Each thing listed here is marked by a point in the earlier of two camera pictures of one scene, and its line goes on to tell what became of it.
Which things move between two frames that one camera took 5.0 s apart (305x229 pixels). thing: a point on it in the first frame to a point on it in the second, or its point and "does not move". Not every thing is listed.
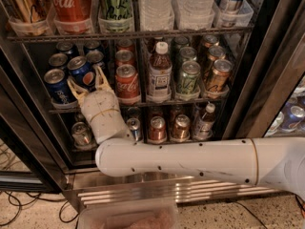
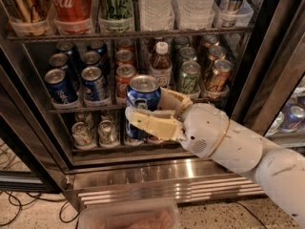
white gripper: [97, 103] to [205, 130]
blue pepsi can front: [82, 72] to [142, 87]
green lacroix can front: [189, 87] does not move
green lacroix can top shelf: [115, 3] does not move
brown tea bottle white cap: [160, 74] does not move
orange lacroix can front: [220, 74] does not move
